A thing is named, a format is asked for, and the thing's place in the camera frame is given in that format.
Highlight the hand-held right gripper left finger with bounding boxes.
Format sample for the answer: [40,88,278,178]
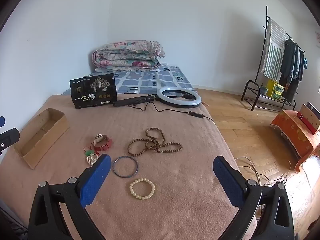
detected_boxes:
[28,154,112,240]

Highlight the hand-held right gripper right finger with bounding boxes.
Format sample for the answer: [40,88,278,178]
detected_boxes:
[212,155,294,240]

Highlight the white pearl bracelet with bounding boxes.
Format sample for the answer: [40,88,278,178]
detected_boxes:
[86,153,100,167]

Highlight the blue metal bangle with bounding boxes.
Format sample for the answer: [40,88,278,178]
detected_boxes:
[112,156,139,179]

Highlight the green jade pendant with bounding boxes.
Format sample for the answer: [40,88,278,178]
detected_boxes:
[82,144,97,157]

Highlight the pink fleece blanket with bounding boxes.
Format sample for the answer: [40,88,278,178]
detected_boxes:
[0,94,258,240]

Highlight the orange cloth covered table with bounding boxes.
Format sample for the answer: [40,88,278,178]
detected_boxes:
[270,109,320,172]

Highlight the black folded tripod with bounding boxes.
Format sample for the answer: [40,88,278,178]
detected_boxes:
[112,94,158,108]

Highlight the black snack bag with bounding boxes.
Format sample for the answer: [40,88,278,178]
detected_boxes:
[69,73,118,109]

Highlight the red flat box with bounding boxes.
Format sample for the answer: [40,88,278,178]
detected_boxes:
[296,112,318,134]

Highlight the yellow crate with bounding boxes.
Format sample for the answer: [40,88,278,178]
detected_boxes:
[265,79,285,98]

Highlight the beige cardboard box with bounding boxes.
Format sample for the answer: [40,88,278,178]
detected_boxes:
[299,102,320,130]

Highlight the blue checked bed sheet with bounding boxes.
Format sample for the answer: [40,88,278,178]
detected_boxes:
[61,65,197,96]

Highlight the folded floral quilt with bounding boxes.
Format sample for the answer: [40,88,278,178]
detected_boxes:
[91,40,166,72]

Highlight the dark hanging clothes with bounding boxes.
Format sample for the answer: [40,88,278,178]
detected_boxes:
[279,39,305,103]

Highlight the striped hanging towel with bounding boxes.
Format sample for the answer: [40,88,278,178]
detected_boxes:
[262,17,286,80]

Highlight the red strap watch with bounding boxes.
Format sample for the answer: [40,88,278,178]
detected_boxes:
[93,134,113,152]

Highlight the cream bead bracelet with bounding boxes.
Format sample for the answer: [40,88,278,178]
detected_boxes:
[129,178,156,200]

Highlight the brown bead necklace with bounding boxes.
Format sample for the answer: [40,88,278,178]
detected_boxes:
[127,127,183,158]

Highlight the black ring light cable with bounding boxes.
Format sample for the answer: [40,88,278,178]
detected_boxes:
[128,102,216,124]

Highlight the white ring light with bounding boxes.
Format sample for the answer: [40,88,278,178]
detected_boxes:
[155,86,202,109]

